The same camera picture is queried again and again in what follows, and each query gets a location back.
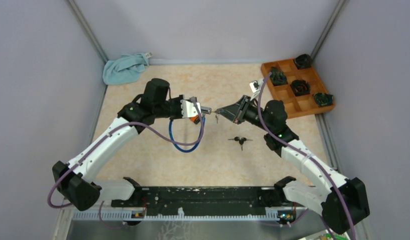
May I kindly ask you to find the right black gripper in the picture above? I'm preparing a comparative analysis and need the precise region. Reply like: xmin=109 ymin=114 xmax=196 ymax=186
xmin=217 ymin=95 xmax=273 ymax=133

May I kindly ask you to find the orange black padlock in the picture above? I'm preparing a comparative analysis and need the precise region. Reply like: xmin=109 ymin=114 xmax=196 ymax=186
xmin=190 ymin=115 xmax=200 ymax=125

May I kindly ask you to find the blue cable lock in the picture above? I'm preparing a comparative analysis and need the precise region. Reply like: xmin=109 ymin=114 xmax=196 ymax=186
xmin=168 ymin=119 xmax=204 ymax=154

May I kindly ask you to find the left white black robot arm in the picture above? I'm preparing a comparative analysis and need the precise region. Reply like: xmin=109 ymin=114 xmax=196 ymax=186
xmin=51 ymin=78 xmax=189 ymax=211

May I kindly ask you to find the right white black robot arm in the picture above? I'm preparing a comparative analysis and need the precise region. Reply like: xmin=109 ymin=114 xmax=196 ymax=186
xmin=216 ymin=95 xmax=370 ymax=234

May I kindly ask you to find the black key bunch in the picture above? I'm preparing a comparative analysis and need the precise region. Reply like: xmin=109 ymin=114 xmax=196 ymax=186
xmin=228 ymin=136 xmax=253 ymax=151

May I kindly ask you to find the dark green object left tray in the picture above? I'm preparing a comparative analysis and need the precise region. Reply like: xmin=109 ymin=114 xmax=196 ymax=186
xmin=270 ymin=66 xmax=287 ymax=86

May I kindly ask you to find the dark green object tray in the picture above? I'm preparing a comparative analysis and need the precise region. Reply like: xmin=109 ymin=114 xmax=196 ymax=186
xmin=313 ymin=92 xmax=334 ymax=107
xmin=270 ymin=66 xmax=287 ymax=86

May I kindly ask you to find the wooden compartment tray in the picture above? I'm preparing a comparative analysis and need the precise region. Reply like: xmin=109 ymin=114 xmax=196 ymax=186
xmin=261 ymin=58 xmax=335 ymax=119

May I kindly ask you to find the light blue towel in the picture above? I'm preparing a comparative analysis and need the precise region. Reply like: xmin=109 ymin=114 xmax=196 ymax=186
xmin=102 ymin=52 xmax=153 ymax=86

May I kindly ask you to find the dark object centre tray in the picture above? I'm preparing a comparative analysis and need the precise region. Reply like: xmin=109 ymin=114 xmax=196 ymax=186
xmin=290 ymin=79 xmax=310 ymax=97

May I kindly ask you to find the dark object top tray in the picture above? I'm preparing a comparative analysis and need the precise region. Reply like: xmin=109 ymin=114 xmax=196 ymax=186
xmin=293 ymin=53 xmax=313 ymax=70

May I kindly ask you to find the dark green object right tray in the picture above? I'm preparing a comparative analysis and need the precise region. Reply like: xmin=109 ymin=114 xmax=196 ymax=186
xmin=313 ymin=92 xmax=334 ymax=107

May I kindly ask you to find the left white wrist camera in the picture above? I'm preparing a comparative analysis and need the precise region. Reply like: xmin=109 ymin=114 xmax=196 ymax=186
xmin=180 ymin=99 xmax=201 ymax=119

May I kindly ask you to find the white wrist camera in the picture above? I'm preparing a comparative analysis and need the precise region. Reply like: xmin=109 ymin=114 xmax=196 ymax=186
xmin=249 ymin=78 xmax=263 ymax=93
xmin=180 ymin=99 xmax=201 ymax=119

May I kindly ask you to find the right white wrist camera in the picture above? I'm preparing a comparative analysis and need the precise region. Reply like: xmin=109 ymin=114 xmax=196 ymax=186
xmin=249 ymin=78 xmax=263 ymax=93

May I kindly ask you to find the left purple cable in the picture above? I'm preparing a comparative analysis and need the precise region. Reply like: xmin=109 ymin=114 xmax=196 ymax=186
xmin=47 ymin=96 xmax=206 ymax=230

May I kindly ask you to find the purple cable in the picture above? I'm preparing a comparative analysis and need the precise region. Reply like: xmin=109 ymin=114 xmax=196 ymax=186
xmin=256 ymin=72 xmax=357 ymax=240
xmin=47 ymin=96 xmax=206 ymax=230

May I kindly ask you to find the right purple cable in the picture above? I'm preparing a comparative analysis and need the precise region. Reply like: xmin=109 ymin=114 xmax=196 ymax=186
xmin=256 ymin=72 xmax=357 ymax=240

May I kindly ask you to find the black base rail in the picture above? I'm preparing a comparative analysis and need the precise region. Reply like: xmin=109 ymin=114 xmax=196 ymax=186
xmin=111 ymin=186 xmax=304 ymax=217

